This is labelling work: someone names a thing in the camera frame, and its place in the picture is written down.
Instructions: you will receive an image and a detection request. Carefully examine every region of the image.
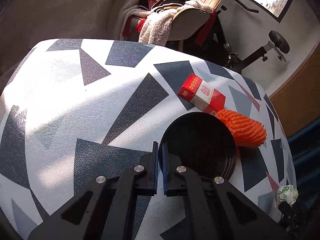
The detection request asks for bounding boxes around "white green tissue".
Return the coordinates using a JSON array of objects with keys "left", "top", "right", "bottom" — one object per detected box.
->
[{"left": 276, "top": 185, "right": 299, "bottom": 206}]

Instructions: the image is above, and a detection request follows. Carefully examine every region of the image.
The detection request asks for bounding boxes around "black round lid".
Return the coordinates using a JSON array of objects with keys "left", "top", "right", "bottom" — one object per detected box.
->
[{"left": 159, "top": 112, "right": 237, "bottom": 180}]

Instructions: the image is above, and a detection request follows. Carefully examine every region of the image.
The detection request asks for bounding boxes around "orange foam fruit net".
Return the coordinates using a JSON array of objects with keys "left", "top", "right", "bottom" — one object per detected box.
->
[{"left": 216, "top": 109, "right": 267, "bottom": 148}]

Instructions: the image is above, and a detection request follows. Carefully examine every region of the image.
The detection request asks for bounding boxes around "red cigarette box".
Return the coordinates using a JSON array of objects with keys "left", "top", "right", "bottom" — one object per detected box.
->
[{"left": 178, "top": 74, "right": 226, "bottom": 115}]

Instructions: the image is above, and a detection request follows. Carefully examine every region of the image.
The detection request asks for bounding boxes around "blue curtain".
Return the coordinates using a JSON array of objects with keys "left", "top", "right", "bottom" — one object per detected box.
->
[{"left": 288, "top": 119, "right": 319, "bottom": 208}]

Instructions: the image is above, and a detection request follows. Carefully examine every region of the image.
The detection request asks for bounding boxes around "geometric pattern table cover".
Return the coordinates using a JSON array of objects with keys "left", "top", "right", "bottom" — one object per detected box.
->
[{"left": 1, "top": 39, "right": 297, "bottom": 239}]

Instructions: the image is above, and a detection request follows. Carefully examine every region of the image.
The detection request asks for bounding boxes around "black exercise bike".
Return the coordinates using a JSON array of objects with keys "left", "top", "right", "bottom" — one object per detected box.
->
[{"left": 218, "top": 0, "right": 292, "bottom": 73}]

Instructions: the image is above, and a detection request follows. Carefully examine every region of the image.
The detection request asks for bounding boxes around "beige chair with clothes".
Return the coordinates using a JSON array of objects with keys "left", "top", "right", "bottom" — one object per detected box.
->
[{"left": 114, "top": 0, "right": 221, "bottom": 46}]

